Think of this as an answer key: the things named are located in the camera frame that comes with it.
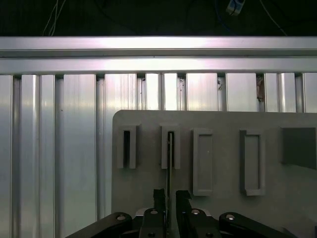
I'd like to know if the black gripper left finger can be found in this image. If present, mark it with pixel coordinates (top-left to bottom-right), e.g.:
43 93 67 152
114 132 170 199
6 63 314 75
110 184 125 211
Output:
65 188 167 238

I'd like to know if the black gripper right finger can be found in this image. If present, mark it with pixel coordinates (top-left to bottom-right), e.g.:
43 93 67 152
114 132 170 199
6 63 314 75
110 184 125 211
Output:
175 189 298 238

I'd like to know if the grey parts rack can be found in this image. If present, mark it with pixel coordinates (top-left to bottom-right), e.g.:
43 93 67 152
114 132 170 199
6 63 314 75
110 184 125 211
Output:
112 110 317 238

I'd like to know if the white plug adapter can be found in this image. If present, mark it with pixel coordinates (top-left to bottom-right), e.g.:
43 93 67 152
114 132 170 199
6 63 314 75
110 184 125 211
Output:
225 0 245 15

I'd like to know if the thin blue cable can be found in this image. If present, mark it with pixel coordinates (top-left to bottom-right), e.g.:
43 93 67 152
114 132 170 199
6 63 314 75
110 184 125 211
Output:
213 0 235 32

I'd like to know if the thin white cable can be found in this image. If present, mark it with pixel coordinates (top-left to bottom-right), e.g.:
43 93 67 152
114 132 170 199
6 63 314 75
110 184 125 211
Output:
42 0 67 36

